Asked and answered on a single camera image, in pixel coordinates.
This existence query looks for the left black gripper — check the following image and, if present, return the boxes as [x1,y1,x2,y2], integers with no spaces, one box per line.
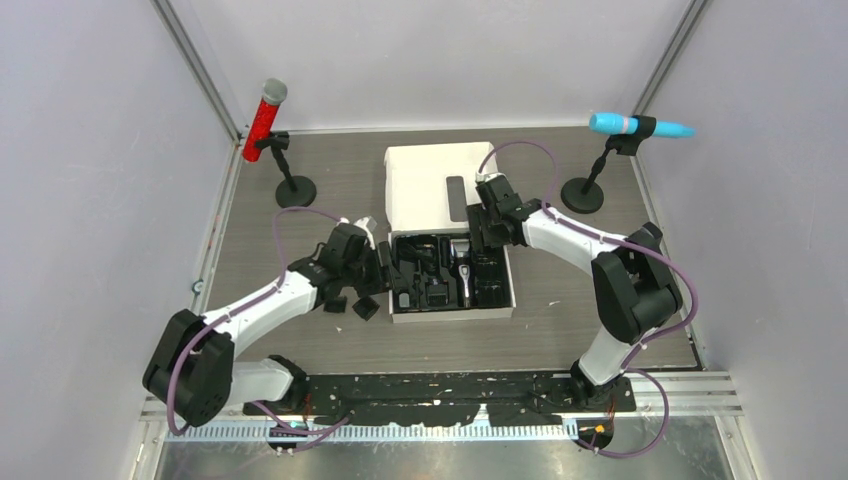
[341,242,407,298]

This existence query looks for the black comb guard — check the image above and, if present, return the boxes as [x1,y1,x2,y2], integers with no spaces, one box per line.
[425,283,450,309]
[352,296,380,321]
[323,296,348,314]

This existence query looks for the white hair clipper box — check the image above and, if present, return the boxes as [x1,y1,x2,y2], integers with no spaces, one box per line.
[384,142,516,323]

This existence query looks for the black silver hair clipper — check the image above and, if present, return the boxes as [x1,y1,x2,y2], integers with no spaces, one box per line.
[450,239,472,308]

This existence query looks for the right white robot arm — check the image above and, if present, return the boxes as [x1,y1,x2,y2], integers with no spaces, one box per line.
[466,173,683,411]

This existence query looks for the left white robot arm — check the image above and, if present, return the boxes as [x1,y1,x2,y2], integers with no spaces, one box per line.
[142,217,392,435]

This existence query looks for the left black microphone stand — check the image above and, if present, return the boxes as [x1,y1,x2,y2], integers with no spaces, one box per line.
[254,132,317,208]

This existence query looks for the black microphone stand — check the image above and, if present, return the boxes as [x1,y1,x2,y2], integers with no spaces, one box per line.
[560,135,647,214]
[254,132,317,208]

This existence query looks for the right black microphone stand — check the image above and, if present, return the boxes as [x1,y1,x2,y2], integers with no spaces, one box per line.
[560,135,647,214]

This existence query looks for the black comb guard in tray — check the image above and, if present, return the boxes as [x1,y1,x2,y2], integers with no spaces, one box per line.
[425,283,450,309]

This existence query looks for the blue microphone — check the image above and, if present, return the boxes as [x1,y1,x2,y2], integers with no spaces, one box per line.
[588,112,696,139]

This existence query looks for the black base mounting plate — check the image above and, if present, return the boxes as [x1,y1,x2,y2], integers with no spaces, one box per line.
[265,371,636,427]

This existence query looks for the red glitter microphone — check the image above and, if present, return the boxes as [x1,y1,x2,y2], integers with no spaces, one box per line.
[242,78,288,163]

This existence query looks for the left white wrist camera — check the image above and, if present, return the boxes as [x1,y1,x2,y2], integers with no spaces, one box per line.
[336,216,377,250]

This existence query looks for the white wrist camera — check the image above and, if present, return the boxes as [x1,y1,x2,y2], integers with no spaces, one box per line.
[475,172,506,186]
[336,216,377,250]

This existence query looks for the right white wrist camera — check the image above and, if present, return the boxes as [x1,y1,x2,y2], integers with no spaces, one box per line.
[475,172,506,186]

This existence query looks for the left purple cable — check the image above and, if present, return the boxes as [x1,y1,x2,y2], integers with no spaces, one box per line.
[164,206,356,452]

